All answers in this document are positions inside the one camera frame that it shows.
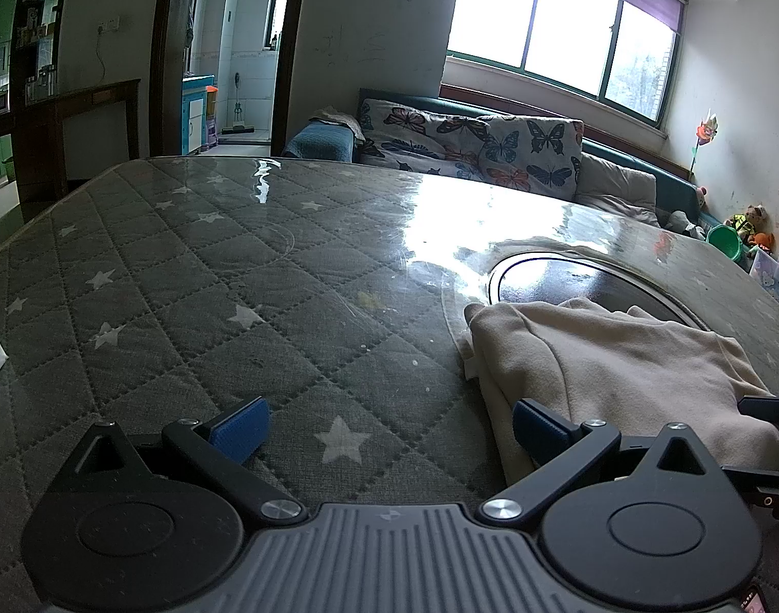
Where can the butterfly print pillow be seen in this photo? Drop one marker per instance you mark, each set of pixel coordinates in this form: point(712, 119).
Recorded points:
point(536, 153)
point(415, 124)

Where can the dark wooden shelf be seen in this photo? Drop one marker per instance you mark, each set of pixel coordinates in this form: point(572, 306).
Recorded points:
point(35, 32)

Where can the dark wooden sideboard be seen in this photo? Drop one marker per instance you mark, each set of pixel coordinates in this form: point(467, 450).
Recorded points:
point(108, 92)

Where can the smartphone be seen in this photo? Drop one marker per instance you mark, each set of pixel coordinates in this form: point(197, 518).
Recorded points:
point(755, 601)

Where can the blue folded blanket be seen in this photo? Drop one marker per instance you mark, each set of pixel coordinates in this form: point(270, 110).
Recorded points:
point(319, 144)

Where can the beige pillow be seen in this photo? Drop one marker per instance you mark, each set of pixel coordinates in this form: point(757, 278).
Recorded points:
point(619, 188)

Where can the dark wooden door frame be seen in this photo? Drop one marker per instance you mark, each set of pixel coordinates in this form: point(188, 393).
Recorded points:
point(293, 45)

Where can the blue cabinet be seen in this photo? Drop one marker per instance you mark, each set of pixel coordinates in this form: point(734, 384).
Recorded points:
point(194, 115)

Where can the orange plush toy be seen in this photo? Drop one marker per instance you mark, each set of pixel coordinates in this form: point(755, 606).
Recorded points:
point(763, 241)

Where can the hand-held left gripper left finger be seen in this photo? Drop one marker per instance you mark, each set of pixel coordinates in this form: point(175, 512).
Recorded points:
point(239, 428)

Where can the colourful pinwheel toy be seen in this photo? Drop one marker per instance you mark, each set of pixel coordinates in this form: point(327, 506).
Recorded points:
point(706, 131)

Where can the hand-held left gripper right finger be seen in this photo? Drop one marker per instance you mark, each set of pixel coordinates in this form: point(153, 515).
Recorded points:
point(539, 428)

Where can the white wall socket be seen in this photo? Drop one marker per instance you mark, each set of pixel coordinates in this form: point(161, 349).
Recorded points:
point(108, 26)

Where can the grey plush toy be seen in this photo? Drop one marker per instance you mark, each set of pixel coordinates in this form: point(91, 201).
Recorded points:
point(683, 222)

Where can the teal sofa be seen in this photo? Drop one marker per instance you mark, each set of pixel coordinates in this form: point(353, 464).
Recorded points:
point(674, 188)

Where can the plush toy in yellow vest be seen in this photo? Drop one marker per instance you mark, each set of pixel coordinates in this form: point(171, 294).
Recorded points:
point(750, 220)

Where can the clear plastic storage box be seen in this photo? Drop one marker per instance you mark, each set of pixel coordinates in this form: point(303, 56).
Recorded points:
point(776, 281)

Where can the mop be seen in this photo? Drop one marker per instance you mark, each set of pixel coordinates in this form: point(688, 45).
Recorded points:
point(237, 128)

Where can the beige folded cloth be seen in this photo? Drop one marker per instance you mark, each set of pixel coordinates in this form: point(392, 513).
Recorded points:
point(335, 118)

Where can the green plastic bucket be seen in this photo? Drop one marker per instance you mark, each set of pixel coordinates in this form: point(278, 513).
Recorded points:
point(725, 239)

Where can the green framed window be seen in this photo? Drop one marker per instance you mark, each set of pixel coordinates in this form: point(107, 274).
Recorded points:
point(555, 19)

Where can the cream sweatshirt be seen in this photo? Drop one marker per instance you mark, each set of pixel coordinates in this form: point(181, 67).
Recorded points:
point(619, 364)

